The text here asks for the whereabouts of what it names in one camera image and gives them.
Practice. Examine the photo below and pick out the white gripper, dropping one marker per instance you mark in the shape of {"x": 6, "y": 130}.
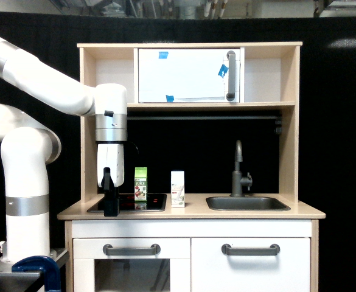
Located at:
{"x": 110, "y": 175}

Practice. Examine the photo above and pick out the white milk carton box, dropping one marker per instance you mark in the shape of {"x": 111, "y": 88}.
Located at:
{"x": 177, "y": 189}

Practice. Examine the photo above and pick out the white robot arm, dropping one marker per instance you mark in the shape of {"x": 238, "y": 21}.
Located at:
{"x": 27, "y": 146}

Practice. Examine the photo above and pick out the grey metal sink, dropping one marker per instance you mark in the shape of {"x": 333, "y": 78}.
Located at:
{"x": 229, "y": 203}

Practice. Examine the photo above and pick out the green juice carton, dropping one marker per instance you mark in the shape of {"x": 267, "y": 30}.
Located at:
{"x": 140, "y": 184}

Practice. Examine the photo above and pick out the black toy stovetop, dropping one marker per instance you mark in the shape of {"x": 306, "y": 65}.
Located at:
{"x": 155, "y": 202}

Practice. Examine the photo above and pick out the blue clamp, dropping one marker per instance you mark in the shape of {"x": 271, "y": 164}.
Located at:
{"x": 46, "y": 266}

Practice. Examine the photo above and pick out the wooden toy kitchen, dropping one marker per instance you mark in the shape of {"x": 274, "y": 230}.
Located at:
{"x": 191, "y": 237}

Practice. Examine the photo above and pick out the grey toy faucet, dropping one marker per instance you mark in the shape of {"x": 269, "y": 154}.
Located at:
{"x": 238, "y": 180}

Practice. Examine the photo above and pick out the white microwave door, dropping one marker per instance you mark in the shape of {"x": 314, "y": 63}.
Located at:
{"x": 185, "y": 75}

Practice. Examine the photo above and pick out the grey oven door handle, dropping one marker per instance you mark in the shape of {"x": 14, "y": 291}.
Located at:
{"x": 109, "y": 250}

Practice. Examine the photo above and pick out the grey cabinet door handle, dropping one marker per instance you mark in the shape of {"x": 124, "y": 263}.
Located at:
{"x": 272, "y": 250}

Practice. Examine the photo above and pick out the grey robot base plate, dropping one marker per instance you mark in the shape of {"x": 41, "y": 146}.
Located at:
{"x": 36, "y": 273}

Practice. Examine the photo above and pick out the dark hanging rail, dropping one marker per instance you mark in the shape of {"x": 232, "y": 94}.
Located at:
{"x": 277, "y": 119}

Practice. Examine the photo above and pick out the grey microwave handle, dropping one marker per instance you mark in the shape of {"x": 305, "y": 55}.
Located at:
{"x": 231, "y": 55}

